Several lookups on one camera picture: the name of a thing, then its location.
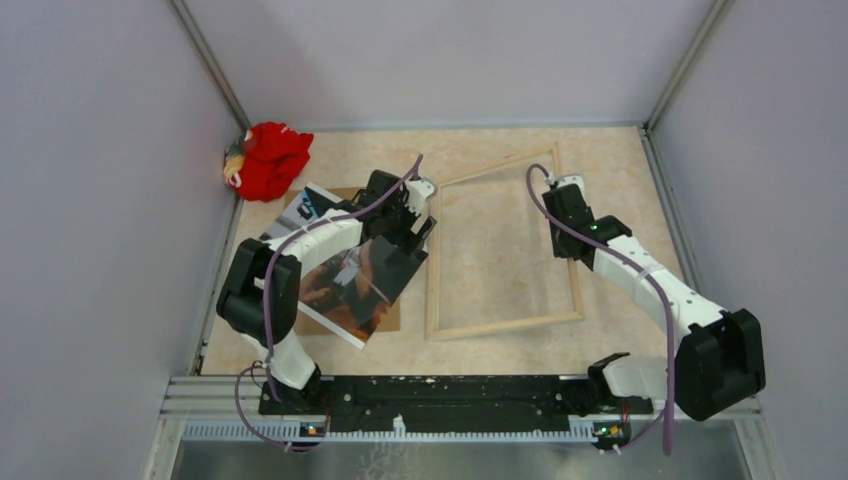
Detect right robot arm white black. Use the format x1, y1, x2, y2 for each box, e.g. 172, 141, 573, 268
541, 176, 766, 421

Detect brown cardboard backing board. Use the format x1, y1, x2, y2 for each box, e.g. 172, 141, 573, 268
274, 185, 401, 346

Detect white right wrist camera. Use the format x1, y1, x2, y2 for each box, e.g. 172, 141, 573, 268
546, 174, 585, 195

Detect aluminium front rail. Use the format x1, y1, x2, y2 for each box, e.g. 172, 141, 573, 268
158, 374, 763, 444

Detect white wooden picture frame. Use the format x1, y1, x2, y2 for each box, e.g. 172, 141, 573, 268
424, 143, 585, 342

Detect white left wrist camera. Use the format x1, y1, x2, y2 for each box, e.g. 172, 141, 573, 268
404, 177, 438, 216

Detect red crumpled cloth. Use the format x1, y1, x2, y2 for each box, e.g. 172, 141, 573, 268
222, 122, 315, 203

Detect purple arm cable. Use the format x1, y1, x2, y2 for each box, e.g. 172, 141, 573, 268
525, 163, 678, 458
234, 154, 425, 454

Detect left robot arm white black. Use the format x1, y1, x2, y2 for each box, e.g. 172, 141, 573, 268
216, 170, 437, 414

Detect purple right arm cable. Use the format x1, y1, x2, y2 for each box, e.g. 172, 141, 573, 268
525, 163, 678, 458

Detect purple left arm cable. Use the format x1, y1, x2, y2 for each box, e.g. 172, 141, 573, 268
234, 154, 425, 454

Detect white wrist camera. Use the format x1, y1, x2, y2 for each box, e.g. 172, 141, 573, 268
404, 177, 438, 216
546, 174, 585, 195

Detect printed photo with white border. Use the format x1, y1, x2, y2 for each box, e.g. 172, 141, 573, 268
259, 182, 429, 350

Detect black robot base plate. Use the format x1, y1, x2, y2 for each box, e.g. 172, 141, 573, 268
258, 375, 654, 434

